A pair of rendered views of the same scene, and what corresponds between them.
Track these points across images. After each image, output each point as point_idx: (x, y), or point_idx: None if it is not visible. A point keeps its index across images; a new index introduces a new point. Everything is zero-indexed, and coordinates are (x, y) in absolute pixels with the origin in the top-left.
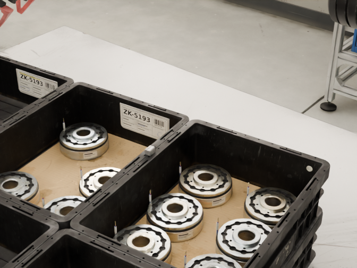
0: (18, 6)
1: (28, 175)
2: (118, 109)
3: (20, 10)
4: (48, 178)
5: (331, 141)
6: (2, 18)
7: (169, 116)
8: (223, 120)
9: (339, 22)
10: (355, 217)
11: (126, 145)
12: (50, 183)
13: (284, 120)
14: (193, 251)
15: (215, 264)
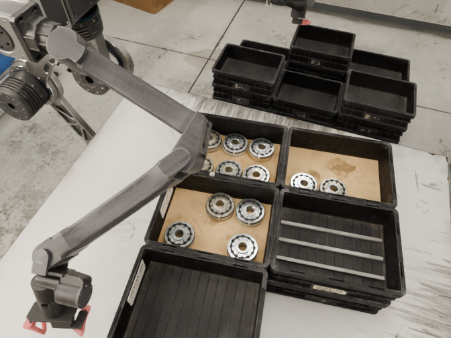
0: (42, 330)
1: (229, 243)
2: (160, 214)
3: (45, 330)
4: (217, 242)
5: (98, 153)
6: (86, 320)
7: None
8: (82, 208)
9: (109, 90)
10: (164, 137)
11: (171, 217)
12: (221, 239)
13: (78, 177)
14: (243, 163)
15: (256, 147)
